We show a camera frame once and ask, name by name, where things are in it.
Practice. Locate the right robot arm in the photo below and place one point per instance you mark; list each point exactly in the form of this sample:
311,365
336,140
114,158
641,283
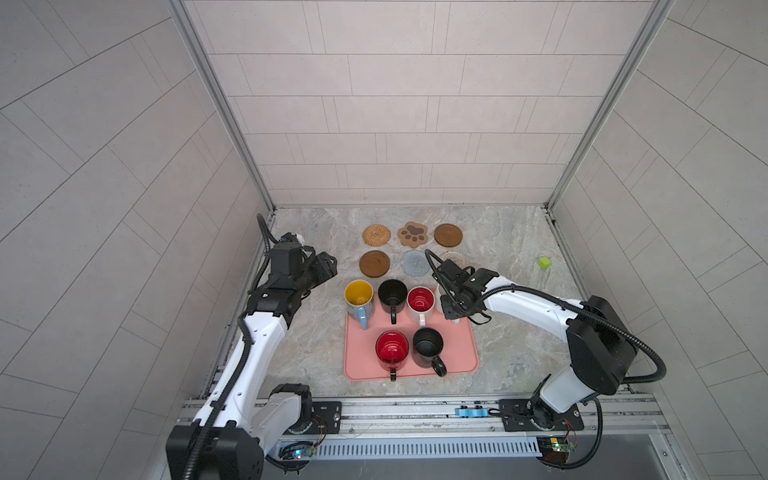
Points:
603,354

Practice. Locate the brown wooden coaster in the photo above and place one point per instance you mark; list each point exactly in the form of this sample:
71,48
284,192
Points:
448,235
374,264

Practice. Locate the blue mug yellow inside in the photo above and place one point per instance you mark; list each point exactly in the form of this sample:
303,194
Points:
359,297

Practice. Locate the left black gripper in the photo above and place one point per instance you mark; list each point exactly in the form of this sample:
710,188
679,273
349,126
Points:
321,266

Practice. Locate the grey felt round coaster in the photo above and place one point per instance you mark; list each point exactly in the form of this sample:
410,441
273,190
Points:
415,264

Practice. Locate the pink silicone tray mat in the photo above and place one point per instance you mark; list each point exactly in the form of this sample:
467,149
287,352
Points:
361,362

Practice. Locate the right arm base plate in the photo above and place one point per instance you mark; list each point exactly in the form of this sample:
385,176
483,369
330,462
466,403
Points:
516,417

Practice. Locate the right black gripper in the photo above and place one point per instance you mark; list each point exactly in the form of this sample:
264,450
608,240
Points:
449,315

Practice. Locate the woven rattan coaster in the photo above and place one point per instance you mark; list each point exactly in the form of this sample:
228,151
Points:
376,235

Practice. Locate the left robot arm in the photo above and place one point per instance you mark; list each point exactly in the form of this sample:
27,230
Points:
230,436

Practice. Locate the cork paw print coaster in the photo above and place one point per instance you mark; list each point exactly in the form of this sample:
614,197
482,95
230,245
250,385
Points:
413,235

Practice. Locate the blue clamp on rail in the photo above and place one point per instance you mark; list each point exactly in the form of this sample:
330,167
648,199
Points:
475,411

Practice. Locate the circuit board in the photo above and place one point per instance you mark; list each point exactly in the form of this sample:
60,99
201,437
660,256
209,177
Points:
297,451
556,447

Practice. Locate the black mug row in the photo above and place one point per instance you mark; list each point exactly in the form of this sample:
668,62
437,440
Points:
427,345
392,295

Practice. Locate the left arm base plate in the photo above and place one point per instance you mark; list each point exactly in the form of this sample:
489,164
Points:
325,418

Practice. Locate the black mug front row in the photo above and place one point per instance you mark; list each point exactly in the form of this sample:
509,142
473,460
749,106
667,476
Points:
427,345

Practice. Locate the right circuit board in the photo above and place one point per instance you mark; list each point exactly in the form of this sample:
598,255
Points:
556,447

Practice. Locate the white mug red inside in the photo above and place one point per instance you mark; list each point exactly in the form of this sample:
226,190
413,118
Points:
420,305

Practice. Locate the white lace coaster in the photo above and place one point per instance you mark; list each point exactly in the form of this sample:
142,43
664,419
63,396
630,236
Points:
457,258

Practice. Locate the left circuit board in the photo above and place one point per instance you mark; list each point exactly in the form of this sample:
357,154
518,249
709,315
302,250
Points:
297,451

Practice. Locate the aluminium mounting rail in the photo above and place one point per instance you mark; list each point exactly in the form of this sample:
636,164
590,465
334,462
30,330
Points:
434,416

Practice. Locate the red mug front row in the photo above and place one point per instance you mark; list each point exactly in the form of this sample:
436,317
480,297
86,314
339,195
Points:
392,350

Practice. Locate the black mug back row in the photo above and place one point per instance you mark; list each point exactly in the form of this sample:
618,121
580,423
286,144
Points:
392,295

